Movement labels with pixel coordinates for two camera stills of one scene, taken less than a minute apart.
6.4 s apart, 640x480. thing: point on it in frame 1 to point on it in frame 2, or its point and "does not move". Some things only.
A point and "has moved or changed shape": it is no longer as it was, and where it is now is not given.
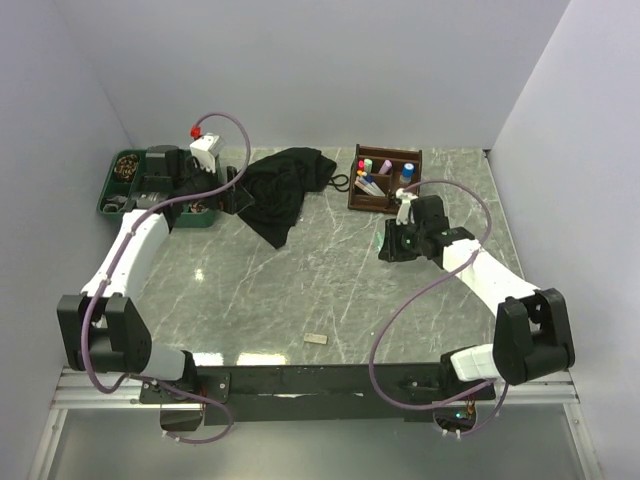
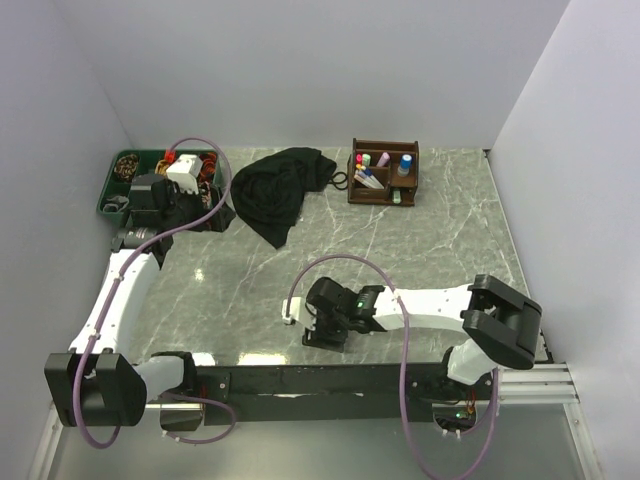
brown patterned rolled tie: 125,167 does not move
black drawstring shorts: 278,182 does not move
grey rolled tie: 113,203 does not move
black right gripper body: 404,241 to 328,327
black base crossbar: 355,393 does not move
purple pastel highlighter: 385,167 has moved or changed shape
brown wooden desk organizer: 379,173 has moved or changed shape
